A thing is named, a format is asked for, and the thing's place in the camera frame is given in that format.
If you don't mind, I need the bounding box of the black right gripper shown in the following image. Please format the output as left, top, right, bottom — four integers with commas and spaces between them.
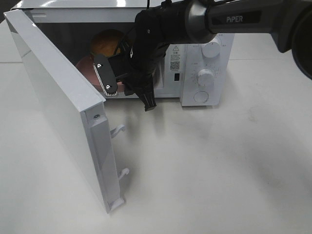
123, 41, 168, 112

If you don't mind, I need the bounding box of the pink round plate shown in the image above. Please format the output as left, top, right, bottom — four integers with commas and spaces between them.
76, 55, 124, 97

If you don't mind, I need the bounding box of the burger with lettuce and tomato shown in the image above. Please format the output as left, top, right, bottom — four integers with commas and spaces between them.
90, 29, 124, 57

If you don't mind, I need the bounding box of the white timer knob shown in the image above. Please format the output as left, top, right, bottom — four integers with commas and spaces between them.
197, 69, 215, 87

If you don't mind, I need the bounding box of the white microwave door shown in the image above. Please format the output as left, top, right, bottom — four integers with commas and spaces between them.
4, 10, 129, 213

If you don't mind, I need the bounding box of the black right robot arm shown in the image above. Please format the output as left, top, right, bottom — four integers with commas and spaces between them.
127, 0, 312, 111

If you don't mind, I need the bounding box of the white warning label sticker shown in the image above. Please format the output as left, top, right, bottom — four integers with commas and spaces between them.
168, 45, 181, 71

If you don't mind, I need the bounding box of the white microwave oven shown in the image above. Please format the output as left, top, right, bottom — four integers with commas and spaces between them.
10, 0, 234, 106

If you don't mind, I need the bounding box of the white upper power knob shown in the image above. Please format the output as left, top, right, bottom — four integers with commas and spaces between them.
201, 41, 221, 58

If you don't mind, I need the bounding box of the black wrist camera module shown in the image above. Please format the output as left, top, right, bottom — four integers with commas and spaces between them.
92, 54, 132, 98

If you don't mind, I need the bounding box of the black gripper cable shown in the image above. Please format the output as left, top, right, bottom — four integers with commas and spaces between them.
113, 0, 171, 56

